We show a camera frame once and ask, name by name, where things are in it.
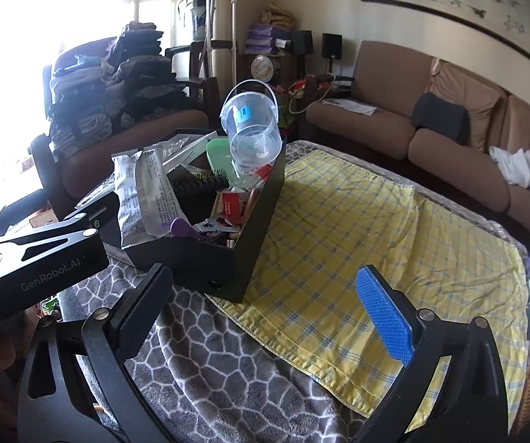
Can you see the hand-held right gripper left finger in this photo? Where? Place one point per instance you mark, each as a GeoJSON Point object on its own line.
{"type": "Point", "coordinates": [142, 309]}

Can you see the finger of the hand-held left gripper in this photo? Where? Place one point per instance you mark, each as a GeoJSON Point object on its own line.
{"type": "Point", "coordinates": [103, 207]}

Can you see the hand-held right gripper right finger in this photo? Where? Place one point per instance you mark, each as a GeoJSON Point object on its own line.
{"type": "Point", "coordinates": [385, 318]}

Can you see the black storage box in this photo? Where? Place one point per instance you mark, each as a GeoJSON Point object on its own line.
{"type": "Point", "coordinates": [246, 249]}

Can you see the clear plastic bucket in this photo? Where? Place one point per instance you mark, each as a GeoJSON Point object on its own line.
{"type": "Point", "coordinates": [253, 147]}

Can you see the silver foil packet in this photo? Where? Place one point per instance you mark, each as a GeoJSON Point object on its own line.
{"type": "Point", "coordinates": [128, 203]}
{"type": "Point", "coordinates": [158, 194]}

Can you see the brown armchair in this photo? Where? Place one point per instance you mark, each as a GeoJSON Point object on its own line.
{"type": "Point", "coordinates": [98, 166]}

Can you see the yellow plaid cloth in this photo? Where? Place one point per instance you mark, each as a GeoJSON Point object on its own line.
{"type": "Point", "coordinates": [361, 240]}

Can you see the black hairbrush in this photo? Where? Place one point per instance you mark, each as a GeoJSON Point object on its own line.
{"type": "Point", "coordinates": [198, 187]}

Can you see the green plastic object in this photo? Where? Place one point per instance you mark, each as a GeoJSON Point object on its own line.
{"type": "Point", "coordinates": [221, 159]}

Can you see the red packet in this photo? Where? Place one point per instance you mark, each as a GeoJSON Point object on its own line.
{"type": "Point", "coordinates": [231, 205]}

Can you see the orange tube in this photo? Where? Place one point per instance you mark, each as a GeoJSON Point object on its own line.
{"type": "Point", "coordinates": [250, 203]}

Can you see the dark wooden chair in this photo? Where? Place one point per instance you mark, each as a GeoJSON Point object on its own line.
{"type": "Point", "coordinates": [200, 69]}

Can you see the brown sofa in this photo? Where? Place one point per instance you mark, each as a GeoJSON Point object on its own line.
{"type": "Point", "coordinates": [371, 134]}

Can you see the white clothes pile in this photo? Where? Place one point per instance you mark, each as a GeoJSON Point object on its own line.
{"type": "Point", "coordinates": [518, 166]}

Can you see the dark grey cushion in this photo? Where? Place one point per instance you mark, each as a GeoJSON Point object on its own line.
{"type": "Point", "coordinates": [440, 117]}

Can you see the round patterned tin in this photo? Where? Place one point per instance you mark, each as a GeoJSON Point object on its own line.
{"type": "Point", "coordinates": [263, 67]}

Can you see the white papers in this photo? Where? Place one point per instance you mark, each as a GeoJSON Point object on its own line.
{"type": "Point", "coordinates": [350, 106]}

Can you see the potted plant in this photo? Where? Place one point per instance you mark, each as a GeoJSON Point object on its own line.
{"type": "Point", "coordinates": [198, 14]}

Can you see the white floor stand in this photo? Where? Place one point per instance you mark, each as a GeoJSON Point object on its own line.
{"type": "Point", "coordinates": [233, 23]}

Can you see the purple packages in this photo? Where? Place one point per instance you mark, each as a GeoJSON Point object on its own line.
{"type": "Point", "coordinates": [265, 39]}

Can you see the black speaker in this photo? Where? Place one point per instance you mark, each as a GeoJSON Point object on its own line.
{"type": "Point", "coordinates": [301, 41]}
{"type": "Point", "coordinates": [332, 46]}

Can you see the yellowish snack bag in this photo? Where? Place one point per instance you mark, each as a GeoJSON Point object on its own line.
{"type": "Point", "coordinates": [281, 14]}

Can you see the framed wall painting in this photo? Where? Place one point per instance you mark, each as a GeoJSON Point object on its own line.
{"type": "Point", "coordinates": [454, 0]}

